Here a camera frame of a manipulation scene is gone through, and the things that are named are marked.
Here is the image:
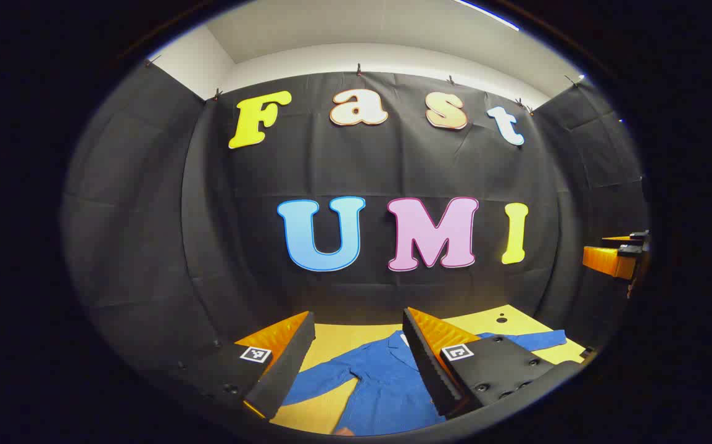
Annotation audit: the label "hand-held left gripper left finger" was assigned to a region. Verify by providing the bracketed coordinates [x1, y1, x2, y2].
[171, 311, 317, 421]

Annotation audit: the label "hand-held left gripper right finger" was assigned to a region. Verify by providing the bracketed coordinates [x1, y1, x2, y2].
[402, 306, 585, 420]

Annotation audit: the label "blue corduroy shirt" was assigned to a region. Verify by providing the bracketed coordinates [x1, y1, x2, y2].
[282, 330, 568, 437]

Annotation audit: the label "black backdrop cloth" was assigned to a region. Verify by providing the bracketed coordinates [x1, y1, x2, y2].
[63, 62, 650, 395]

